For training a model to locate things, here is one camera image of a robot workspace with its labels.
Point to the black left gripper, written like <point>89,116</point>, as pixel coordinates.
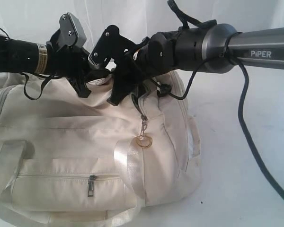
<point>67,58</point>

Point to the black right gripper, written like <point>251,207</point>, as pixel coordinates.
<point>126,75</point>

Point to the metal key ring zipper pull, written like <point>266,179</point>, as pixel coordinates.
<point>143,140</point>

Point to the cream fabric duffel bag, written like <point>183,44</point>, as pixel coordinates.
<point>67,161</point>

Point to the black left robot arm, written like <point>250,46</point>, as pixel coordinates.
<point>17,56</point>

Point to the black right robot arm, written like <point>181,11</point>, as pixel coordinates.
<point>212,50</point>

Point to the white backdrop curtain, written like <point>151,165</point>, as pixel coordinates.
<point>36,20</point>

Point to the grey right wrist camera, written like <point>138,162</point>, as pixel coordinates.
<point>111,45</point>

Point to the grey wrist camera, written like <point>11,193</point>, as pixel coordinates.
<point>71,31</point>
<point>111,45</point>

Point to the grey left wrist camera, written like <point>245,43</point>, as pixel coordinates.
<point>71,31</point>

